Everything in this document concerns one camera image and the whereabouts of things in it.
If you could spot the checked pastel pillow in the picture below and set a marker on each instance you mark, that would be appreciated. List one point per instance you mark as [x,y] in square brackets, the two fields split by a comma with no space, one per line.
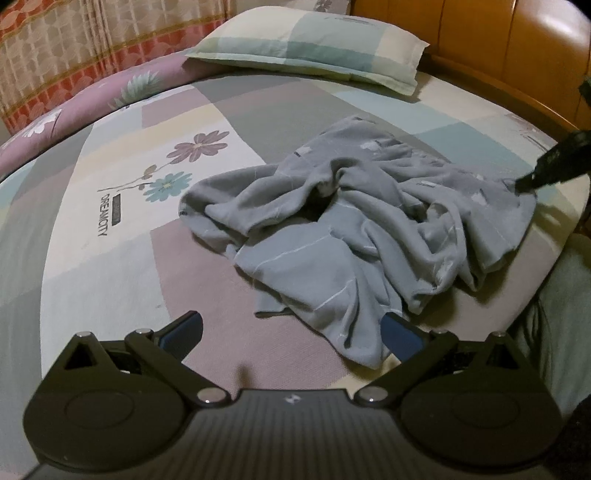
[345,47]

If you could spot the grey patterned pyjama trousers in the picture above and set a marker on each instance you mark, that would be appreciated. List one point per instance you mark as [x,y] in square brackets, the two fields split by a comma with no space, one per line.
[356,224]

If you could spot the patchwork pastel bed sheet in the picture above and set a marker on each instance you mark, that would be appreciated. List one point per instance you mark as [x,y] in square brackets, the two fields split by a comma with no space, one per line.
[92,240]

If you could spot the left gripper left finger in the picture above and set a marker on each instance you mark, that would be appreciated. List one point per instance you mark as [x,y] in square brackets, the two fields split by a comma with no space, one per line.
[109,405]

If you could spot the beige and red curtain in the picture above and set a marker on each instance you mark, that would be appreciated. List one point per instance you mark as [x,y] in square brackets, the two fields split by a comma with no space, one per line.
[51,50]

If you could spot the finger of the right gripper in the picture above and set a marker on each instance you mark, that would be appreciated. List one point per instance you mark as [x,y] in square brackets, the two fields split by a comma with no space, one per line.
[585,90]
[567,160]

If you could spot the wooden headboard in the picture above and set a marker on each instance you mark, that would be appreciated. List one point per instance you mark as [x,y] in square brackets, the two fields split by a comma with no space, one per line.
[528,56]

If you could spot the grey floral back pillow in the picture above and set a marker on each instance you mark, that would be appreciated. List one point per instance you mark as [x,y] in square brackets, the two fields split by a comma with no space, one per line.
[342,7]

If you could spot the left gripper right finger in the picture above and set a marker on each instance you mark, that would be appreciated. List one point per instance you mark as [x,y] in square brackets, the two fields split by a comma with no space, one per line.
[477,407]

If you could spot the purple floral rolled quilt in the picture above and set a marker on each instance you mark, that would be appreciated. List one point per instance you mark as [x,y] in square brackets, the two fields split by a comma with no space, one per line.
[99,100]

